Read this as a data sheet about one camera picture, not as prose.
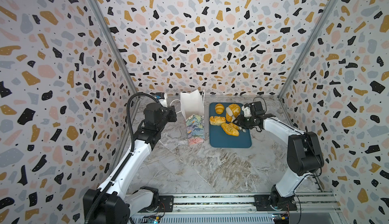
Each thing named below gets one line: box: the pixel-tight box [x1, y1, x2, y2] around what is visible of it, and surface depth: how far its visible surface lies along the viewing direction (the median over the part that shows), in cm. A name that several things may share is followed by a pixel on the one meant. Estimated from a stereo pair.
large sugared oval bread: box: [225, 103, 241, 123], surface depth 104 cm
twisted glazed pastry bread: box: [209, 116, 226, 126], surface depth 105 cm
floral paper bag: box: [169, 89, 206, 146], surface depth 90 cm
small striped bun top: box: [214, 103, 225, 115], surface depth 112 cm
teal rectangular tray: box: [209, 102, 252, 148], surface depth 99 cm
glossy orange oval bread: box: [220, 122, 240, 137], surface depth 99 cm
